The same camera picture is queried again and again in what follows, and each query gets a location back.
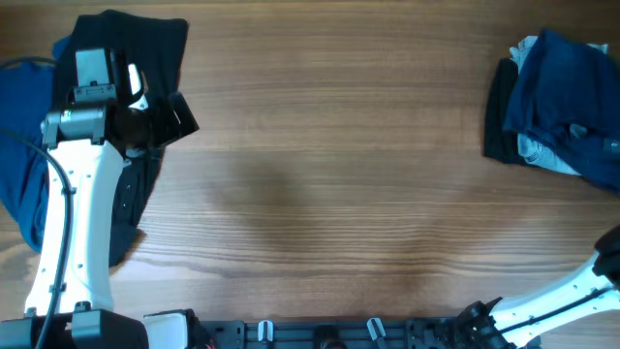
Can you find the light blue folded jeans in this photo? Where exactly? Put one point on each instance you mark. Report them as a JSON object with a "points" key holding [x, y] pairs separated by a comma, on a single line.
{"points": [[542, 157]]}

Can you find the black folded garment under jeans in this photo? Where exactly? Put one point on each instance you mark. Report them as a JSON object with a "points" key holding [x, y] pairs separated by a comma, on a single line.
{"points": [[499, 144]]}

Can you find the black t-shirt with logo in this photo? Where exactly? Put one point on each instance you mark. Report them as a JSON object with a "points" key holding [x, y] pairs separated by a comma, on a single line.
{"points": [[156, 46]]}

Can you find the navy blue shorts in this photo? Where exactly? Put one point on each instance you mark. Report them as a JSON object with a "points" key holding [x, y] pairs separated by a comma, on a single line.
{"points": [[567, 97]]}

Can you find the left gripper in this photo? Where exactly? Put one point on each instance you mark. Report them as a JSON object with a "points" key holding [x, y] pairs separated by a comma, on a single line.
{"points": [[170, 131]]}

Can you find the teal blue garment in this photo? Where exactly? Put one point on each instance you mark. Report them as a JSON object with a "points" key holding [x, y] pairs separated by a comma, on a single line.
{"points": [[25, 99]]}

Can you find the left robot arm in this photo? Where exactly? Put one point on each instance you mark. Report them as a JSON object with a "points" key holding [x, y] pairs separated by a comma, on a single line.
{"points": [[70, 304]]}

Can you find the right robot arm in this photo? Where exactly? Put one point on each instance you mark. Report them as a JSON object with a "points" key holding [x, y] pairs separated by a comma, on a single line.
{"points": [[515, 322]]}

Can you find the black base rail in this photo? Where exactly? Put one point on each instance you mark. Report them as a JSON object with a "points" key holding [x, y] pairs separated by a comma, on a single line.
{"points": [[415, 333]]}

